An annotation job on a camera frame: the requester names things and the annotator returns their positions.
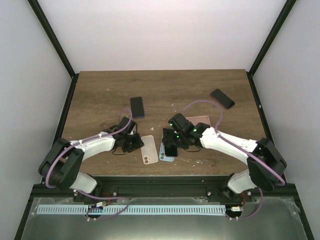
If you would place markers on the black frame post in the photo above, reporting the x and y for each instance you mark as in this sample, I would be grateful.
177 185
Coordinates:
280 20
41 16

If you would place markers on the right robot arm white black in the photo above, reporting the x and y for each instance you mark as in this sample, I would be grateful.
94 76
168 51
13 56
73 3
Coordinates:
265 164

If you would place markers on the pink phone case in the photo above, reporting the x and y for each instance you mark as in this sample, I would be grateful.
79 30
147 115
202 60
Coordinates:
200 120

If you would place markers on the light blue slotted cable duct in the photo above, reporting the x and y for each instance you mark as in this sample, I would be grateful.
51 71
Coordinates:
207 210

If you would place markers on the blue phone black screen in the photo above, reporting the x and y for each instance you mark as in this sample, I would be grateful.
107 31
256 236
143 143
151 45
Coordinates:
137 107

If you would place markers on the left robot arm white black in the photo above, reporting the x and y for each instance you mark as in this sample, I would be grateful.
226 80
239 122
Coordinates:
61 166

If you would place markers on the right black table edge rail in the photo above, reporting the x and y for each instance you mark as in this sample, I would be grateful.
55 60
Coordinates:
259 106

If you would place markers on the left black table edge rail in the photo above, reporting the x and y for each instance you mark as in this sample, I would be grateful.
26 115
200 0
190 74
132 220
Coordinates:
66 107

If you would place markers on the black table edge rail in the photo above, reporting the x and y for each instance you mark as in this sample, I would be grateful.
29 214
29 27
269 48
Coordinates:
66 107
259 106

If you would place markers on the left black frame post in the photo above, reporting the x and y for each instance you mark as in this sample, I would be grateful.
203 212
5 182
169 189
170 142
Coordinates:
41 16

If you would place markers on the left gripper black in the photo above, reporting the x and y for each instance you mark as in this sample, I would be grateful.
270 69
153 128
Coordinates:
138 144

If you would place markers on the light blue phone case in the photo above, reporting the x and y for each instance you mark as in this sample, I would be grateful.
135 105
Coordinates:
162 156

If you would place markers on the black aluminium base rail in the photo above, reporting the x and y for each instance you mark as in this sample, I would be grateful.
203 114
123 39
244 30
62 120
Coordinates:
213 188

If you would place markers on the beige phone case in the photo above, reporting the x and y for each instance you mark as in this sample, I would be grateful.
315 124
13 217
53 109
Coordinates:
149 151

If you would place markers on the white phone black screen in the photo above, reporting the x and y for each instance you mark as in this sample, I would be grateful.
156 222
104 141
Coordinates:
171 151

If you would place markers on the right black frame post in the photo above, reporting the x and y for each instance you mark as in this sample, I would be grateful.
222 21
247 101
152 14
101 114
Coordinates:
280 20

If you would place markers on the red phone black screen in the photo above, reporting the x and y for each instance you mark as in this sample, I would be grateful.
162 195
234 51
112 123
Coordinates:
222 98

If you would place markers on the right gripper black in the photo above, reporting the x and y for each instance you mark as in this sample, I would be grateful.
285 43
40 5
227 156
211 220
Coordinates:
167 139

